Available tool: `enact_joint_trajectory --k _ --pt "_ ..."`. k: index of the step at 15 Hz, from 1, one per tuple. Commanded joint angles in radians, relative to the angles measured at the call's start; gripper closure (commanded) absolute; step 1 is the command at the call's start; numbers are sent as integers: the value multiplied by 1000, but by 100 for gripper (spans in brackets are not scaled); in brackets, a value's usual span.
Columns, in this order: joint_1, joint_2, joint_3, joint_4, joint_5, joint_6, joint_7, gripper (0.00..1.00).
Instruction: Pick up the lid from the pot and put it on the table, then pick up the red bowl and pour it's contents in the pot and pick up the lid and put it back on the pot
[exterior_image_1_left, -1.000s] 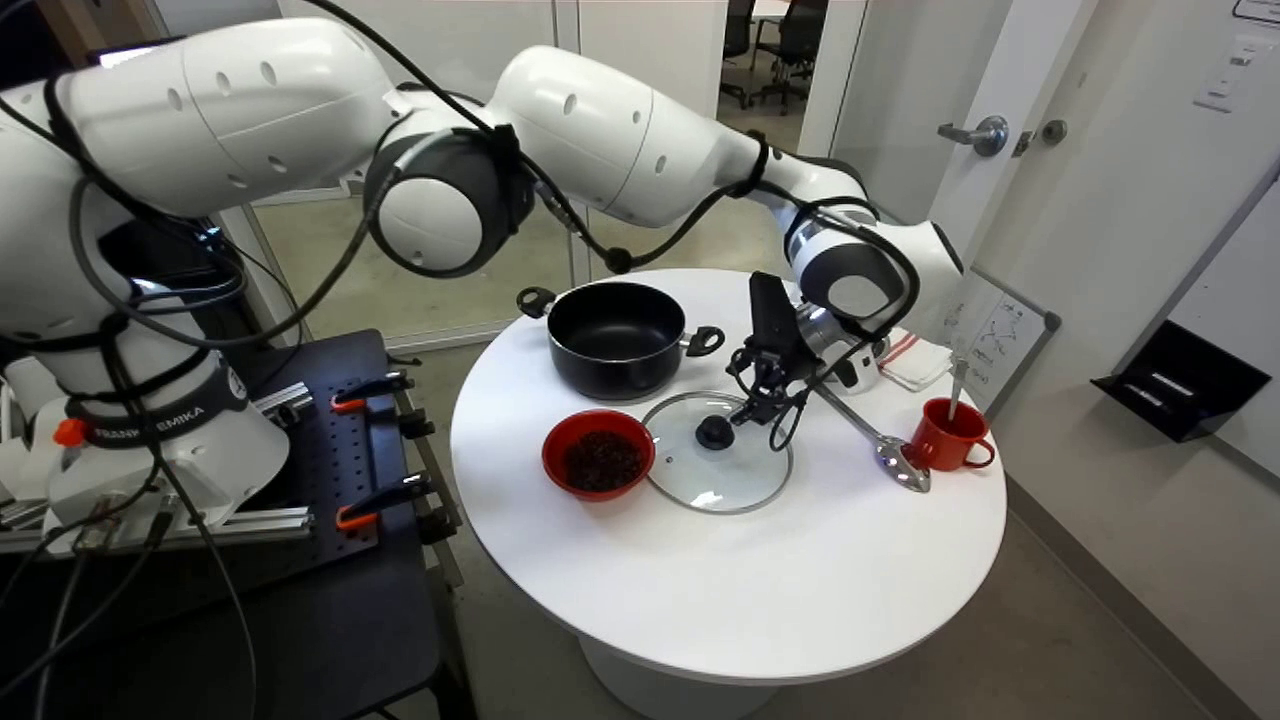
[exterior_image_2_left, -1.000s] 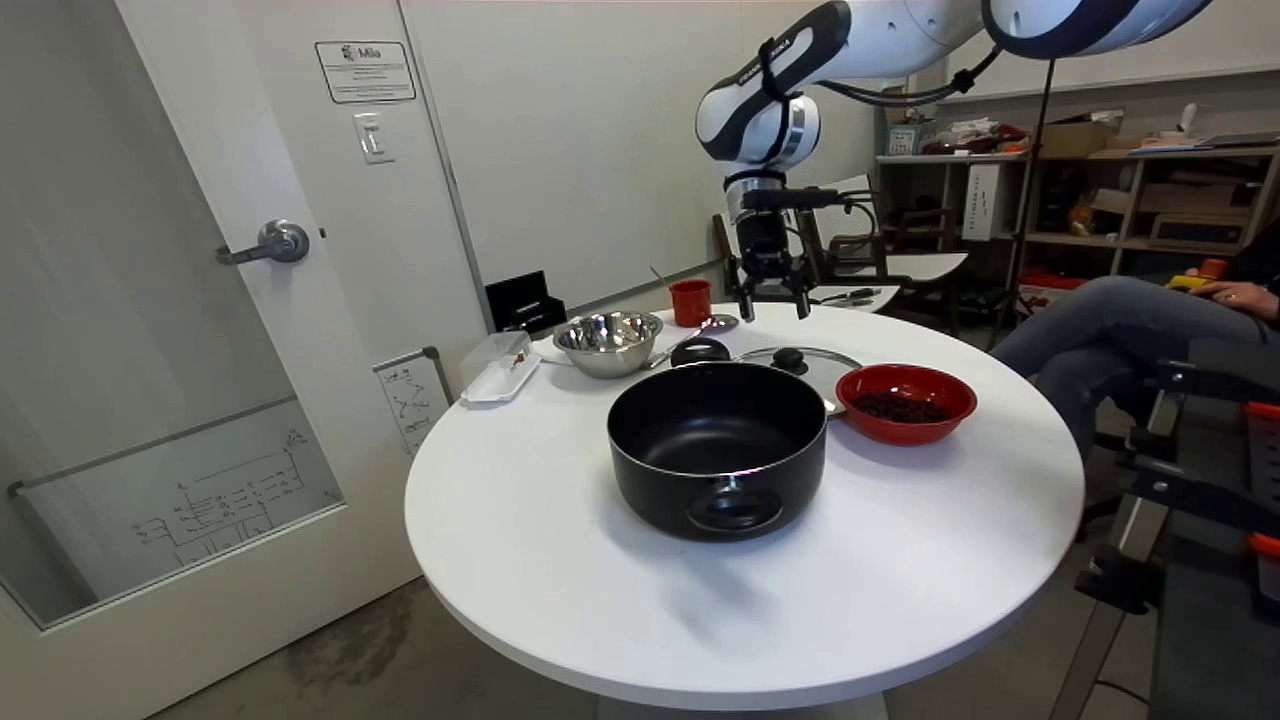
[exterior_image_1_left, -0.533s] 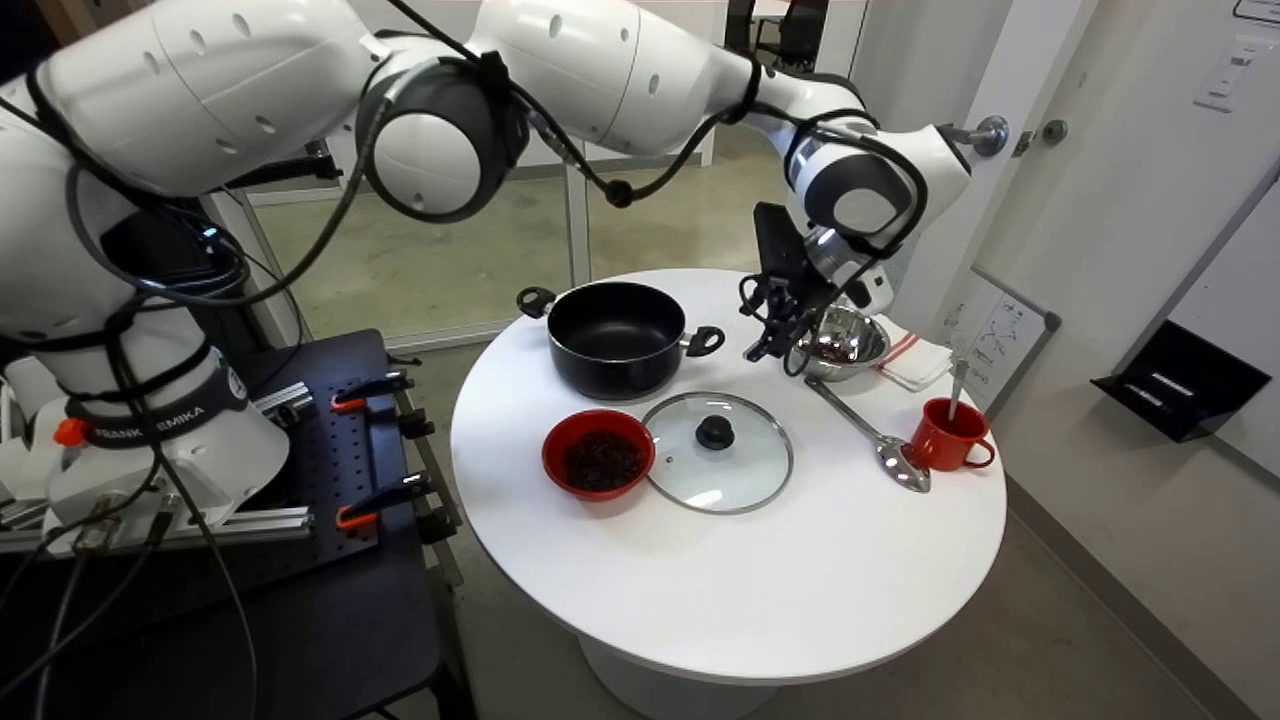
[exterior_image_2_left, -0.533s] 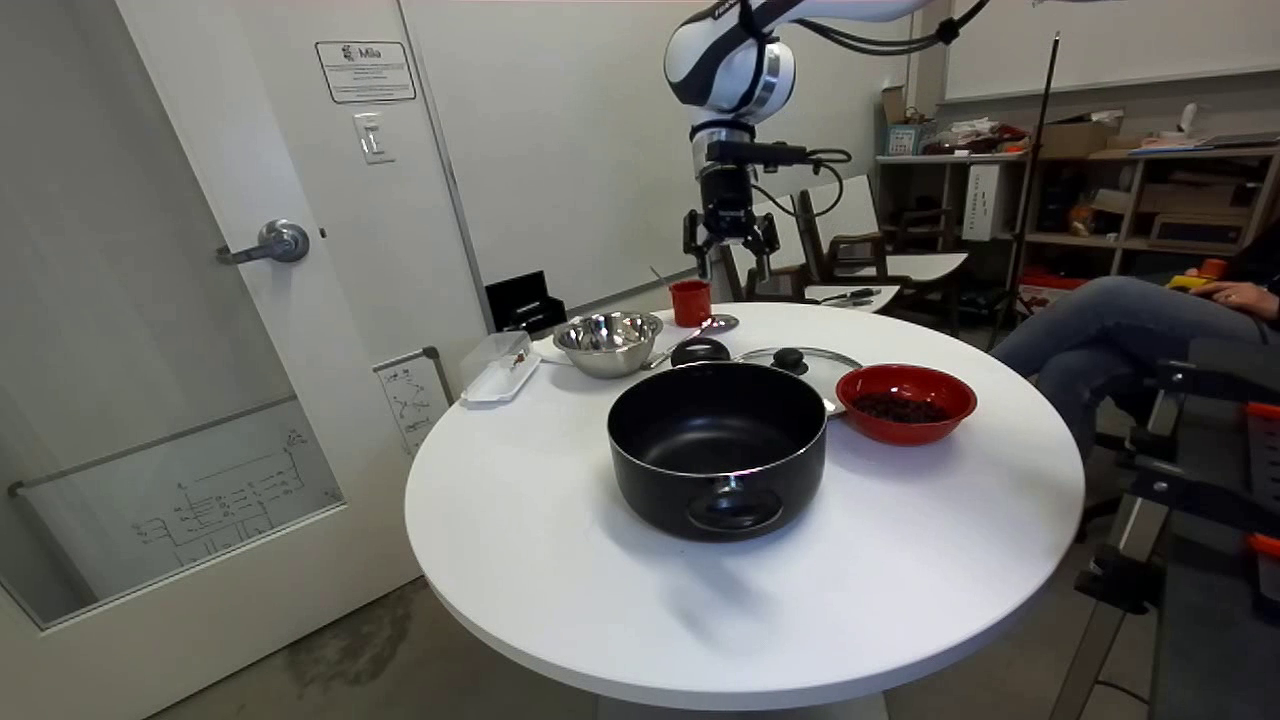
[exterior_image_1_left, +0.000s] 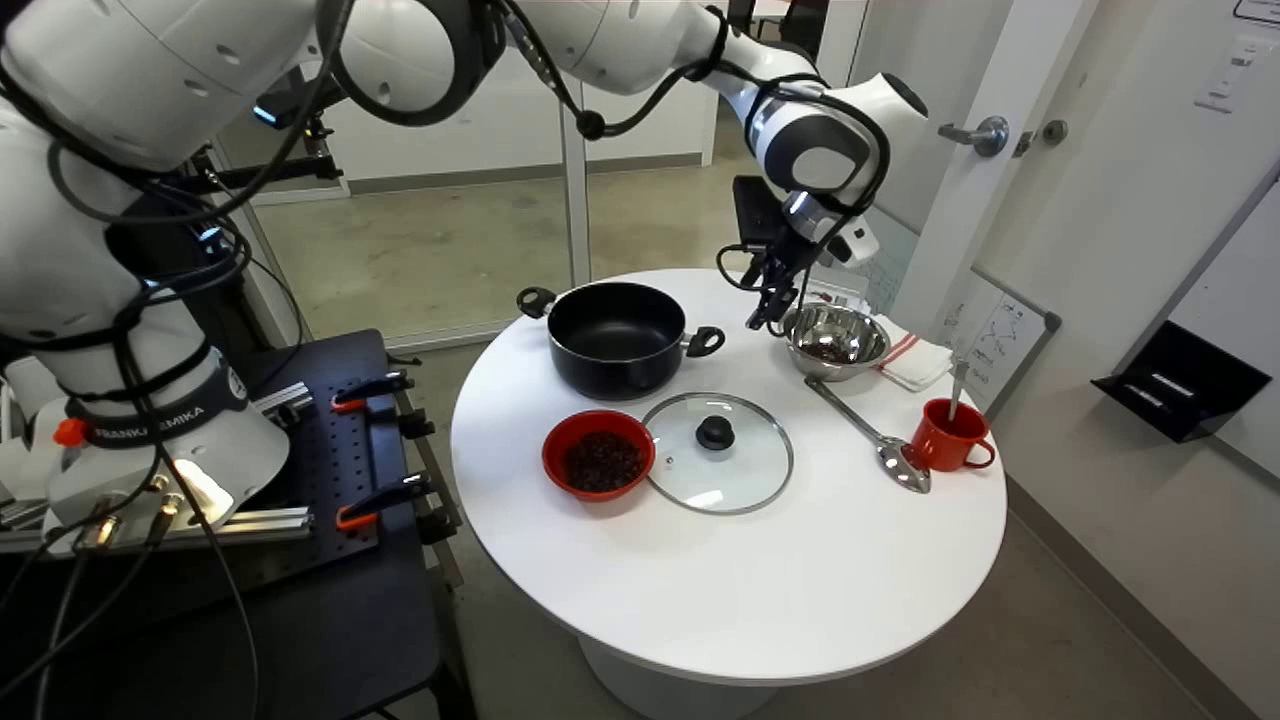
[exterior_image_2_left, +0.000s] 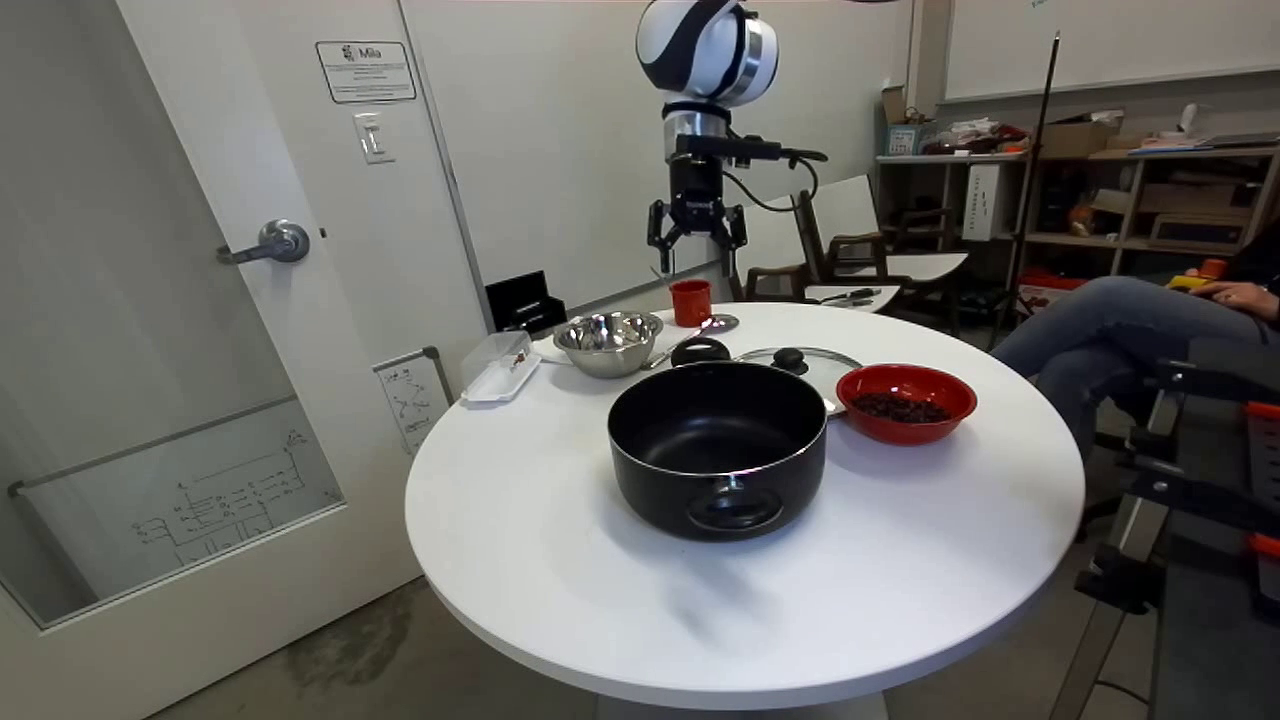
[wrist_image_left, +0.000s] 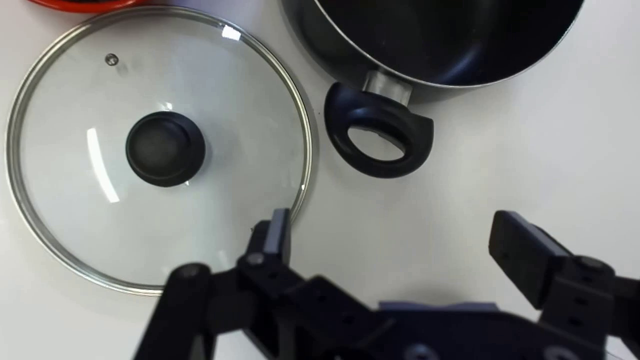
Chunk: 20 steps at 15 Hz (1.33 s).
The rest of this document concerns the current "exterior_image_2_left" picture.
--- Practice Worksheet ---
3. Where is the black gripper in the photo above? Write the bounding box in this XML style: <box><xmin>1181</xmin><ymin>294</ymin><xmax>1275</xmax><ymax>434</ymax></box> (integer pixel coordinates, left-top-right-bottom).
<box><xmin>642</xmin><ymin>151</ymin><xmax>751</xmax><ymax>278</ymax></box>

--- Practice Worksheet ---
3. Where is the glass pot lid black knob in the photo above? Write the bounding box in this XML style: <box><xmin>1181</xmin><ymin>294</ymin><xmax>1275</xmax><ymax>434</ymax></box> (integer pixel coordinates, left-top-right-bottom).
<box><xmin>737</xmin><ymin>340</ymin><xmax>863</xmax><ymax>421</ymax></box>

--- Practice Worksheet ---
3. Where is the red bowl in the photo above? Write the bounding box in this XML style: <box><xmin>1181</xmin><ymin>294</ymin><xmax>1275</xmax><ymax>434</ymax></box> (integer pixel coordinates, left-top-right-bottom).
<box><xmin>832</xmin><ymin>359</ymin><xmax>978</xmax><ymax>449</ymax></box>

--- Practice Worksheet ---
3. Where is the stainless steel bowl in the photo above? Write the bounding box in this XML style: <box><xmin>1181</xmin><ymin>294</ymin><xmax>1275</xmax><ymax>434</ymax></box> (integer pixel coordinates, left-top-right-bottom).
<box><xmin>546</xmin><ymin>310</ymin><xmax>669</xmax><ymax>382</ymax></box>

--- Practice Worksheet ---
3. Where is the black cooking pot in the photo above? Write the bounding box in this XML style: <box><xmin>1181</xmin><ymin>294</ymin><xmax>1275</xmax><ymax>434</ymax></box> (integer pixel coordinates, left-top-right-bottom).
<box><xmin>602</xmin><ymin>333</ymin><xmax>832</xmax><ymax>545</ymax></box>

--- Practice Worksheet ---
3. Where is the person's hand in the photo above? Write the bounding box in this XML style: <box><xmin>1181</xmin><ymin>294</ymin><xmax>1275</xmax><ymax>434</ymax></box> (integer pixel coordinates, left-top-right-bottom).
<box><xmin>1205</xmin><ymin>271</ymin><xmax>1280</xmax><ymax>322</ymax></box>

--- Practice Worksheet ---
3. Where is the red mug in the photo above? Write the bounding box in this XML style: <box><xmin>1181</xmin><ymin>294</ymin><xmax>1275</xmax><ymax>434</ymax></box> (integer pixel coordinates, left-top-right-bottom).
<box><xmin>669</xmin><ymin>278</ymin><xmax>716</xmax><ymax>333</ymax></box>

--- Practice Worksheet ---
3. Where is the white leaning panel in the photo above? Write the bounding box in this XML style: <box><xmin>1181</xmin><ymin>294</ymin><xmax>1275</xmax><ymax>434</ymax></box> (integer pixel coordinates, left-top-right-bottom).
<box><xmin>737</xmin><ymin>198</ymin><xmax>812</xmax><ymax>302</ymax></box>
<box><xmin>795</xmin><ymin>174</ymin><xmax>889</xmax><ymax>278</ymax></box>

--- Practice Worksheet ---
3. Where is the small white table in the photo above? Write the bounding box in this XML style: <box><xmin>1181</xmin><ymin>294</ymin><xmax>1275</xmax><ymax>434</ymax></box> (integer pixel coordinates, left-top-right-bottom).
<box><xmin>798</xmin><ymin>248</ymin><xmax>971</xmax><ymax>318</ymax></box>

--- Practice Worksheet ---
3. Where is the clear plastic container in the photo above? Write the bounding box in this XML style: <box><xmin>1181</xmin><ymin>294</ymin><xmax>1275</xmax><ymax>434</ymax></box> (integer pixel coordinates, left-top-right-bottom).
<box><xmin>457</xmin><ymin>329</ymin><xmax>546</xmax><ymax>410</ymax></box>

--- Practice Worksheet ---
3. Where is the dark beans pile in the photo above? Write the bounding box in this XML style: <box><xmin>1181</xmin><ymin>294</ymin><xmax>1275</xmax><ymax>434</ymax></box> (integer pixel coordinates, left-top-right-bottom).
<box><xmin>851</xmin><ymin>389</ymin><xmax>952</xmax><ymax>428</ymax></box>

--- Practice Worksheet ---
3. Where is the small whiteboard with drawings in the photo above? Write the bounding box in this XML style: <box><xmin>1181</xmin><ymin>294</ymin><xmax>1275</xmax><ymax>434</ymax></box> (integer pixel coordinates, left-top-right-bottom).
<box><xmin>373</xmin><ymin>346</ymin><xmax>457</xmax><ymax>458</ymax></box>

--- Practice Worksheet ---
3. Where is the black vertical pole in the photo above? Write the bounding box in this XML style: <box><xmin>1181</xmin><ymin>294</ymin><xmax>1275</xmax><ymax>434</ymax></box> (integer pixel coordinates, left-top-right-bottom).
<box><xmin>998</xmin><ymin>36</ymin><xmax>1067</xmax><ymax>336</ymax></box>

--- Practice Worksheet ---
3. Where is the storage shelf unit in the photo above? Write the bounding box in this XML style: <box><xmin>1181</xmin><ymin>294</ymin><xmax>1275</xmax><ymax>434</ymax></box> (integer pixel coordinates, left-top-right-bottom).
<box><xmin>871</xmin><ymin>130</ymin><xmax>1280</xmax><ymax>318</ymax></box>

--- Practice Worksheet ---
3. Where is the cardboard box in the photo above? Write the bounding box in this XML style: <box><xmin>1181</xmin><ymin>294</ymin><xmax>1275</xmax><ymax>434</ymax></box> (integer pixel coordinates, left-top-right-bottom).
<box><xmin>1034</xmin><ymin>116</ymin><xmax>1128</xmax><ymax>159</ymax></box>

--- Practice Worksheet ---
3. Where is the person's leg in jeans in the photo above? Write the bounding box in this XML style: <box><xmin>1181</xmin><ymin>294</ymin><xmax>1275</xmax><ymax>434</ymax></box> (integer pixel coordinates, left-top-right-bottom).
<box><xmin>993</xmin><ymin>271</ymin><xmax>1280</xmax><ymax>434</ymax></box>

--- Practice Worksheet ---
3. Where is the white door with window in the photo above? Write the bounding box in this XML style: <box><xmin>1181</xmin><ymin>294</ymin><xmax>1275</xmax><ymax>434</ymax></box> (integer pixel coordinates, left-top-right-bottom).
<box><xmin>0</xmin><ymin>0</ymin><xmax>422</xmax><ymax>720</ymax></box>

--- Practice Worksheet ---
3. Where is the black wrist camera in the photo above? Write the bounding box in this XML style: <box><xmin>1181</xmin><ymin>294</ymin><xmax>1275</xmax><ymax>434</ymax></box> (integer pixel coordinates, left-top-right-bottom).
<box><xmin>699</xmin><ymin>132</ymin><xmax>832</xmax><ymax>174</ymax></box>

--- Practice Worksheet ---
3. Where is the black wall tray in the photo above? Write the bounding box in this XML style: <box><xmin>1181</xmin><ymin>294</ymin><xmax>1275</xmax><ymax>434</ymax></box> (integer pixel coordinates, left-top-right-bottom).
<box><xmin>481</xmin><ymin>270</ymin><xmax>573</xmax><ymax>336</ymax></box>

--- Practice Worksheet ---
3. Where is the white light switch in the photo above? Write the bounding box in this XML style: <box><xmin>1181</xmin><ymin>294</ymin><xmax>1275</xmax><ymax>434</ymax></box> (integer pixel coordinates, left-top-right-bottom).
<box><xmin>353</xmin><ymin>108</ymin><xmax>399</xmax><ymax>168</ymax></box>

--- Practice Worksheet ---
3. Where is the white wall sign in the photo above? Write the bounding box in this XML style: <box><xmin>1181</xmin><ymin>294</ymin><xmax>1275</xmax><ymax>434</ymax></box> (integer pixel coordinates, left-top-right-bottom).
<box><xmin>312</xmin><ymin>36</ymin><xmax>420</xmax><ymax>108</ymax></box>

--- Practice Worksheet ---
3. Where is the silver door handle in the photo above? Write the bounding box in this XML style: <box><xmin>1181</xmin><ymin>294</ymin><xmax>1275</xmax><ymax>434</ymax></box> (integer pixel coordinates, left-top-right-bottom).
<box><xmin>214</xmin><ymin>215</ymin><xmax>314</xmax><ymax>270</ymax></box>

